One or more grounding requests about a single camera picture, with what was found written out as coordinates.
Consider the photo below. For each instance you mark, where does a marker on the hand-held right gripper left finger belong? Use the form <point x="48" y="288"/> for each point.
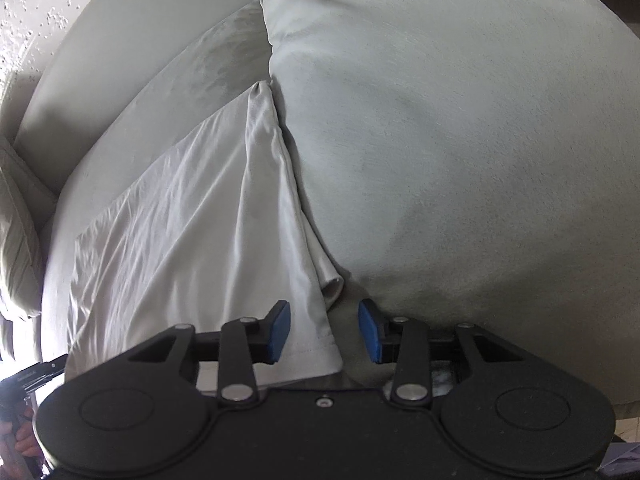
<point x="277" y="332"/>

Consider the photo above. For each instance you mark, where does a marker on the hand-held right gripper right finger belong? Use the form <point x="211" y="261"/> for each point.
<point x="370" y="332"/>

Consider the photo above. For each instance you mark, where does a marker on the white shirt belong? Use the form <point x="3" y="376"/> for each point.
<point x="200" y="220"/>

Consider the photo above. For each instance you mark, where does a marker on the person's left hand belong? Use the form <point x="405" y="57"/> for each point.
<point x="17" y="440"/>

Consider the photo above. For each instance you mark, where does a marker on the beige ribbed pillow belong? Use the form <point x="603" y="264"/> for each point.
<point x="17" y="220"/>

